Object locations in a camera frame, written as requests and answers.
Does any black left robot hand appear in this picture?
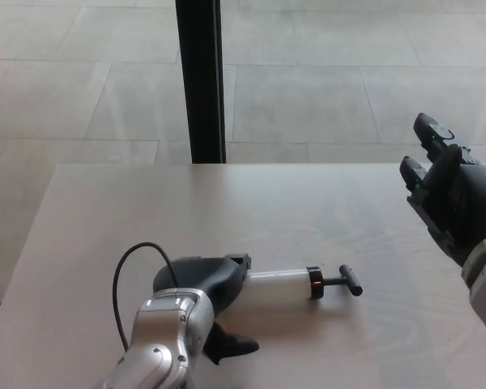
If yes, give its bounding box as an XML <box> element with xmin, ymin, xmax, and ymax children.
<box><xmin>151</xmin><ymin>252</ymin><xmax>261</xmax><ymax>365</ymax></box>

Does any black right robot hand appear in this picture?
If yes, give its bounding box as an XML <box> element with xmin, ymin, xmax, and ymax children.
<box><xmin>399</xmin><ymin>113</ymin><xmax>486</xmax><ymax>269</ymax></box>

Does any white air pump black handle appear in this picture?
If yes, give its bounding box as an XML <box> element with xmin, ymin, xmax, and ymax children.
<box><xmin>241</xmin><ymin>264</ymin><xmax>365</xmax><ymax>301</ymax></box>

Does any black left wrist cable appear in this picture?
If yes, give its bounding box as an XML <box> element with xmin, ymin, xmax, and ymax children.
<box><xmin>113</xmin><ymin>242</ymin><xmax>180</xmax><ymax>352</ymax></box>

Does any black vertical window post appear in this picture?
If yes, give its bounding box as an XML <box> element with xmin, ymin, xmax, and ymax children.
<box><xmin>174</xmin><ymin>0</ymin><xmax>228</xmax><ymax>165</ymax></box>

